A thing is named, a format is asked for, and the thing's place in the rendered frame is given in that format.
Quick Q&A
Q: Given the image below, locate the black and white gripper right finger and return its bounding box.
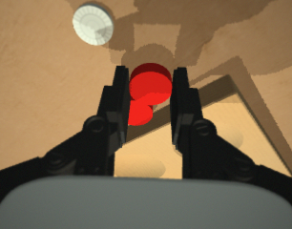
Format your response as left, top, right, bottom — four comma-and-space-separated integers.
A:
170, 67, 292, 206

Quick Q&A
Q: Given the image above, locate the tan tray with round pockets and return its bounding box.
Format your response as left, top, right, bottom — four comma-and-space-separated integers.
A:
115, 74, 292, 178

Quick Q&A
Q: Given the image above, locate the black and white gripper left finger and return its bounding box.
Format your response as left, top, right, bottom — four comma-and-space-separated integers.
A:
0, 66, 131, 203

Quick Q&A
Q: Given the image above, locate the red disc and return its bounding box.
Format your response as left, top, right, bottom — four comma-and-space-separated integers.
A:
128, 97, 153, 126
129, 63, 172, 105

